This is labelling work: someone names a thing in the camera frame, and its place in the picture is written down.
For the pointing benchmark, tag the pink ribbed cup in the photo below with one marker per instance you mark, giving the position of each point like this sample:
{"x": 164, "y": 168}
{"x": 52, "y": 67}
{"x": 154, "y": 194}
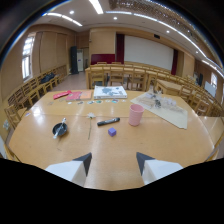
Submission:
{"x": 135, "y": 114}

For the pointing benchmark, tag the black marker pen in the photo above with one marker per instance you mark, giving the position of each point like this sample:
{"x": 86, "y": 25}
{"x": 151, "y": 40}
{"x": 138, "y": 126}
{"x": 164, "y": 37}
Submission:
{"x": 108, "y": 121}

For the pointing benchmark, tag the white artificial flower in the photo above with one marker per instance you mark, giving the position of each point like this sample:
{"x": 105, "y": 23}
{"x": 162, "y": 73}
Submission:
{"x": 90, "y": 121}

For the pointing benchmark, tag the wooden chair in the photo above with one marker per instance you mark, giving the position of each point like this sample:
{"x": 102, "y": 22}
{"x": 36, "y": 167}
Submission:
{"x": 97, "y": 76}
{"x": 12, "y": 115}
{"x": 137, "y": 78}
{"x": 117, "y": 75}

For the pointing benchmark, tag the white projection screen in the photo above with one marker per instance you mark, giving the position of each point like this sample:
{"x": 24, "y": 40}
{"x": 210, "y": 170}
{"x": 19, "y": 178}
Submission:
{"x": 148, "y": 52}

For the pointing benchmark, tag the small black dish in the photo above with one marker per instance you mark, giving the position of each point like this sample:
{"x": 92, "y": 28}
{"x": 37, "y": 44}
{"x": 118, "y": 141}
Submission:
{"x": 59, "y": 129}

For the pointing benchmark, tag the clear plastic packaging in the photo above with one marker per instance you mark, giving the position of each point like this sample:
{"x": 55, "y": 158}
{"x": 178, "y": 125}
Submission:
{"x": 158, "y": 100}

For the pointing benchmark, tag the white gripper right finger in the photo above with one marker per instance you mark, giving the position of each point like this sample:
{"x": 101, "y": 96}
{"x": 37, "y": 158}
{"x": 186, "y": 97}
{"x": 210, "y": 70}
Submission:
{"x": 156, "y": 170}

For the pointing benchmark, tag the white plastic spoon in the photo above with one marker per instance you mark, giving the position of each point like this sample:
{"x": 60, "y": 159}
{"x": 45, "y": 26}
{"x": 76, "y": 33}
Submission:
{"x": 61, "y": 127}

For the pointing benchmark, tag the orange booklet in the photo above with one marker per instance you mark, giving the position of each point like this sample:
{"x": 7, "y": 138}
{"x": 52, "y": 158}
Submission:
{"x": 85, "y": 95}

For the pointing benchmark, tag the small purple cube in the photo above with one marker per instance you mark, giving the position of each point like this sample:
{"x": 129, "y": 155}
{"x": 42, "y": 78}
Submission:
{"x": 112, "y": 132}

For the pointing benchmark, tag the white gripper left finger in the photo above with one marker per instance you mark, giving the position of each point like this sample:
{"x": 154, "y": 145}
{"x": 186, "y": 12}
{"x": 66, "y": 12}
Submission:
{"x": 71, "y": 170}

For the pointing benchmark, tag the pink booklet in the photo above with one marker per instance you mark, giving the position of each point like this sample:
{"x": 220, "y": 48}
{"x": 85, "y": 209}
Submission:
{"x": 73, "y": 96}

